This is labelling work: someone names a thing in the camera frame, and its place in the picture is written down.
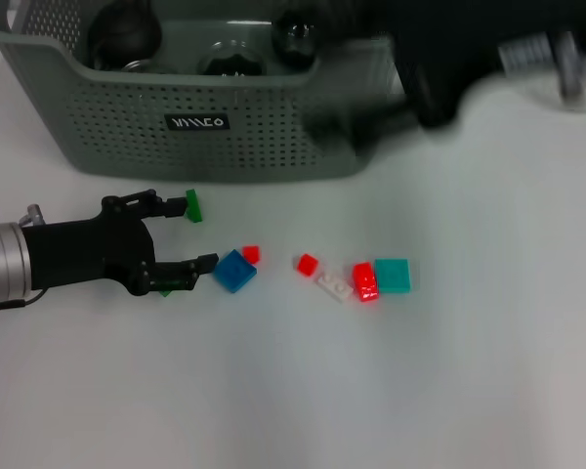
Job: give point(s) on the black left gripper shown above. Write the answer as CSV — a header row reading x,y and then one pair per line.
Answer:
x,y
83,254

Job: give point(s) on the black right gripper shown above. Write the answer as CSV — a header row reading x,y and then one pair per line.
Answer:
x,y
469,39

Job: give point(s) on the green toy brick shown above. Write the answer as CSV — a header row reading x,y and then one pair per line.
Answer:
x,y
166,293
194,207

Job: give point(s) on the blue square toy plate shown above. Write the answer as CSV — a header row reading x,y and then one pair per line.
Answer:
x,y
234,271

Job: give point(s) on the small red toy brick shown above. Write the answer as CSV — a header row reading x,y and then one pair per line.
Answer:
x,y
306,265
252,254

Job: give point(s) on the white toy brick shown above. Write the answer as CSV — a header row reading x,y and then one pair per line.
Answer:
x,y
334,285

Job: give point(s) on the bright red toy brick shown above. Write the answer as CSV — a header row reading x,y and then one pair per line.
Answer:
x,y
365,285

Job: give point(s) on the teal square toy plate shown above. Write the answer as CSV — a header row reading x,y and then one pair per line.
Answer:
x,y
393,276

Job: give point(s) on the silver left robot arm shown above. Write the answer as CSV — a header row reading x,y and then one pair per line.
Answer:
x,y
2,264

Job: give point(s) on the grey-green perforated storage bin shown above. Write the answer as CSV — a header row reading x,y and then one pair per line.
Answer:
x,y
224,137

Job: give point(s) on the black round teapot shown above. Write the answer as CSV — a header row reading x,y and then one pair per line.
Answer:
x,y
127,34

